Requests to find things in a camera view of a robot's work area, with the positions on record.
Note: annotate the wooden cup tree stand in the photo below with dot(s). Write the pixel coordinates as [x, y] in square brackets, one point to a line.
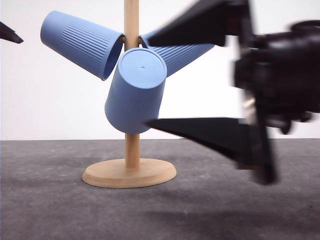
[132, 171]

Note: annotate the blue ribbed cup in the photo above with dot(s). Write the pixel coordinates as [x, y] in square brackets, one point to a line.
[176, 55]
[92, 47]
[135, 95]

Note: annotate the grey table mat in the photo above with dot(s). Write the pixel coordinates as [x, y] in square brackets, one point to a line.
[43, 195]

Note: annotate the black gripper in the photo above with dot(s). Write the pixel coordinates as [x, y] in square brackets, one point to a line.
[279, 75]

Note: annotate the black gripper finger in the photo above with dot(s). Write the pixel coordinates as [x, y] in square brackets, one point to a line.
[204, 23]
[9, 34]
[228, 136]

